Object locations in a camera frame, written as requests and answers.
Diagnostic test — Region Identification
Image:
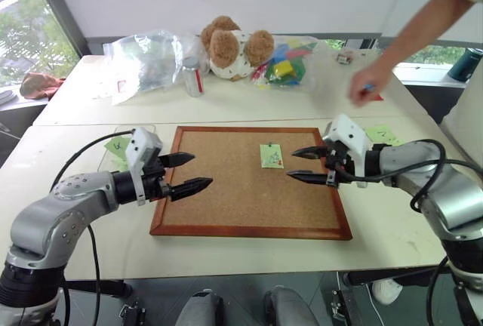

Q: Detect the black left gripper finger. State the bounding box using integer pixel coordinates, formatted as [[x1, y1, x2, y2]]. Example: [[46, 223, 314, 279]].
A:
[[167, 177, 214, 203], [157, 152, 197, 169]]

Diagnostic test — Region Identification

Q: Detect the green note with drawing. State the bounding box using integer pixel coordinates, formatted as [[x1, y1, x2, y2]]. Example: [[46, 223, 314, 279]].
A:
[[259, 143, 285, 170]]

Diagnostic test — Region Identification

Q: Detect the clear jar with red label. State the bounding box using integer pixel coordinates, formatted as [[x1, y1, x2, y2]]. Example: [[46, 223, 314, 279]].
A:
[[181, 57, 206, 98]]

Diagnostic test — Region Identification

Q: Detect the dark green tumbler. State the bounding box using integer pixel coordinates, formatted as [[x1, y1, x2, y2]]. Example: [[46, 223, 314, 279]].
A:
[[447, 47, 483, 83]]

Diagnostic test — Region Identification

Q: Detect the wood-framed cork board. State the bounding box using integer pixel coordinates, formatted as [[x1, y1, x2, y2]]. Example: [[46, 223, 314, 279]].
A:
[[149, 125, 354, 241]]

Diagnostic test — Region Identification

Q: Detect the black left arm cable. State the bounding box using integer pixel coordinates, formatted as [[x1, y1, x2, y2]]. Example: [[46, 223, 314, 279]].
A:
[[49, 128, 137, 326]]

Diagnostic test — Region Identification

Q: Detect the brown and white plush toy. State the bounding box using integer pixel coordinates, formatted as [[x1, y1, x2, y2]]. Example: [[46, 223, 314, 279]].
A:
[[199, 15, 276, 82]]

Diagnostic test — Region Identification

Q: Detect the white shoe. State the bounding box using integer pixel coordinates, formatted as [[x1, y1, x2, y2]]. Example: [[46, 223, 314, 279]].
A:
[[371, 278, 404, 306]]

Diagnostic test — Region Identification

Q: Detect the black window frame post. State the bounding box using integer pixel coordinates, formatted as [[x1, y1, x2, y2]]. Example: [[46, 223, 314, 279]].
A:
[[26, 0, 93, 57]]

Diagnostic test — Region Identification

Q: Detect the person's white clothing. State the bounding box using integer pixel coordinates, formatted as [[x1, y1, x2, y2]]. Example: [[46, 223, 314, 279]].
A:
[[438, 0, 483, 158]]

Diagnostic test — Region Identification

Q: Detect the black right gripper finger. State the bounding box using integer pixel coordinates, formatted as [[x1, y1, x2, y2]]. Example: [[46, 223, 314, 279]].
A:
[[285, 169, 330, 186], [290, 146, 329, 161]]

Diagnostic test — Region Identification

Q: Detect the clear plastic zip bag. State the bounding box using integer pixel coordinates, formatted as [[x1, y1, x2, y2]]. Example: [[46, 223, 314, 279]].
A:
[[102, 29, 211, 106]]

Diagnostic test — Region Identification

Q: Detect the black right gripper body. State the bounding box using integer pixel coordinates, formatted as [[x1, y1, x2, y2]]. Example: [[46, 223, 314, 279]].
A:
[[324, 140, 356, 188]]

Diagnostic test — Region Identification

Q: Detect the bag of colourful blocks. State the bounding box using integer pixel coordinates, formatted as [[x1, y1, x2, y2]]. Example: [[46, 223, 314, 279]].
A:
[[248, 35, 330, 94]]

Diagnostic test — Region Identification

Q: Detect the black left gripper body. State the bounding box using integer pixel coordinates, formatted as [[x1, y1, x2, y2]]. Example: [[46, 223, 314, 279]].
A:
[[141, 154, 173, 202]]

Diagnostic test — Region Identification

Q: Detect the dark rounded grey shape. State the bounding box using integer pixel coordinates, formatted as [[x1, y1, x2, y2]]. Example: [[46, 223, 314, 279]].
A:
[[263, 285, 322, 326], [174, 288, 226, 326]]

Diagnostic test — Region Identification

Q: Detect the person's bare hand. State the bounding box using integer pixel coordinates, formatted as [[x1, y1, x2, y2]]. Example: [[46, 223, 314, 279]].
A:
[[347, 62, 394, 109]]

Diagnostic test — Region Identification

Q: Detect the black table frame bar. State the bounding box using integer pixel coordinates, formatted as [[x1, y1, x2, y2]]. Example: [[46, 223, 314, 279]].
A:
[[342, 264, 451, 288], [59, 279, 134, 299]]

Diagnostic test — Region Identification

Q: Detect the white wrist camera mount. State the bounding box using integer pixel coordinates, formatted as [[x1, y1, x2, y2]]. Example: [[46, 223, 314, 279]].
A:
[[125, 127, 164, 207], [321, 113, 374, 188]]

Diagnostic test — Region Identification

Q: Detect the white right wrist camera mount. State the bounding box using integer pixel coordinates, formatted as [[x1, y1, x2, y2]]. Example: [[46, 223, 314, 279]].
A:
[[321, 113, 374, 188]]

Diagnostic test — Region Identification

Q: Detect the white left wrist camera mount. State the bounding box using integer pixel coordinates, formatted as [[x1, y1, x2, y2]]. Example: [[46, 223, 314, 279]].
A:
[[125, 127, 164, 207]]

